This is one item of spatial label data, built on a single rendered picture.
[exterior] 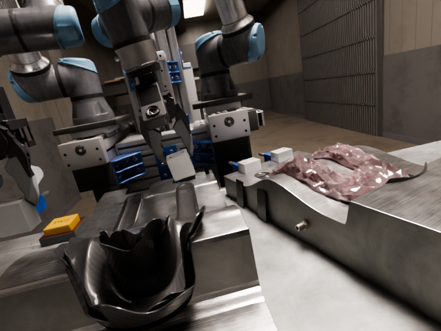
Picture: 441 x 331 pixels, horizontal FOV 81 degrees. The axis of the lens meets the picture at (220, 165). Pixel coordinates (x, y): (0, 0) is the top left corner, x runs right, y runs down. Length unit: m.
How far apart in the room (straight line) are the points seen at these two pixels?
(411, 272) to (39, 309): 0.39
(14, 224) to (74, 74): 0.65
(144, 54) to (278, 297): 0.47
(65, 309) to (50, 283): 0.03
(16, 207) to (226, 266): 0.38
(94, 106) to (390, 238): 0.97
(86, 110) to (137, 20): 0.57
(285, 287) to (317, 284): 0.04
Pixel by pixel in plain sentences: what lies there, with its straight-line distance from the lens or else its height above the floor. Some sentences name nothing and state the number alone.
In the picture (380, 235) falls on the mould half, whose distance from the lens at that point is 0.37.
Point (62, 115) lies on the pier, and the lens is 3.75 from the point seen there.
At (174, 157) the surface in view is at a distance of 0.58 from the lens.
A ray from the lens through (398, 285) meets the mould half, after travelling 0.39.
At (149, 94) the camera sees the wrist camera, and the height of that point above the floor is 1.09.
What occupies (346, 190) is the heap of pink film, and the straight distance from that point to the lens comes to 0.46.
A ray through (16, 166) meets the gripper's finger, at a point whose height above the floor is 1.01.
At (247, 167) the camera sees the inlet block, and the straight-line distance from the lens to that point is 0.66.
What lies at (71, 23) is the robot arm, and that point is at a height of 1.24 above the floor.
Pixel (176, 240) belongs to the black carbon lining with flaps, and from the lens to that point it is 0.34.
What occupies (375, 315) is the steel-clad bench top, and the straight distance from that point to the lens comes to 0.38.
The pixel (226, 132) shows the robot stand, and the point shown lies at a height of 0.93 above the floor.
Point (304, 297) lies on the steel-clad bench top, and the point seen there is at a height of 0.80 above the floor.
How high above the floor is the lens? 1.08
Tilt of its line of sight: 16 degrees down
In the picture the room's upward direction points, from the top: 11 degrees counter-clockwise
